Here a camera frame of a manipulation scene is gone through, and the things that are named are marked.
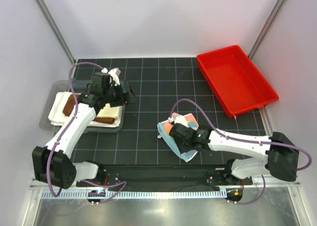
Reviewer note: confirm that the right aluminium frame post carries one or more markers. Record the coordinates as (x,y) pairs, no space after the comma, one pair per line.
(279,4)

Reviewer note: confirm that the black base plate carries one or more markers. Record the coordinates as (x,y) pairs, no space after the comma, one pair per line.
(168,178)

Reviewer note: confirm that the aluminium frame post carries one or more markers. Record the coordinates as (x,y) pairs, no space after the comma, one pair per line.
(52,24)
(279,4)

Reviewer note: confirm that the yellow crocodile print towel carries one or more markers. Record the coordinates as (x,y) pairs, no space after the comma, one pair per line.
(109,112)

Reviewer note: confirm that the brown towel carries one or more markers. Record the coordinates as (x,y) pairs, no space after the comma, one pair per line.
(70,105)

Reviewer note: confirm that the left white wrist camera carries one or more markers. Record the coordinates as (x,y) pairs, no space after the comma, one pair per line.
(114,73)

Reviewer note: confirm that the clear plastic tray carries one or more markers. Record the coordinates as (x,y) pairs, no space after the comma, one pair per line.
(63,86)

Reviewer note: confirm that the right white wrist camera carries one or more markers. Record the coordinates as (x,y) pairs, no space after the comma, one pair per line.
(178,119)

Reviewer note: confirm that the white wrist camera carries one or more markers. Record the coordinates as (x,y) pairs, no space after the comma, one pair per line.
(178,119)
(114,73)

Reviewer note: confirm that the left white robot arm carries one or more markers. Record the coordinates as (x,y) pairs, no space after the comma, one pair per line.
(52,163)

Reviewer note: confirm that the large white towel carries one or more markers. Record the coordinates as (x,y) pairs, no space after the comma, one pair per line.
(57,118)

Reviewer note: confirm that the slotted metal rail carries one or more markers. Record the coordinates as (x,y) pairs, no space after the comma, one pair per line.
(101,194)

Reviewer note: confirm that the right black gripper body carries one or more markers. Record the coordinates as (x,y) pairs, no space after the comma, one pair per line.
(177,141)

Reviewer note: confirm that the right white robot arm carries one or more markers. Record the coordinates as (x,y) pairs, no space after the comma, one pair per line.
(274,155)

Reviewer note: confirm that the red plastic bin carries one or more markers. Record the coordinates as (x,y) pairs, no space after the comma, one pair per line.
(235,81)

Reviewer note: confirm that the left aluminium frame post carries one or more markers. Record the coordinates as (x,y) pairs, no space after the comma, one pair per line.
(52,24)

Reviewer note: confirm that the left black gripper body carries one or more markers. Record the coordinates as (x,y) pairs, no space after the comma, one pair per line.
(114,95)

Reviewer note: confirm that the patterned white cloth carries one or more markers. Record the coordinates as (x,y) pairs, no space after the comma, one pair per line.
(164,129)

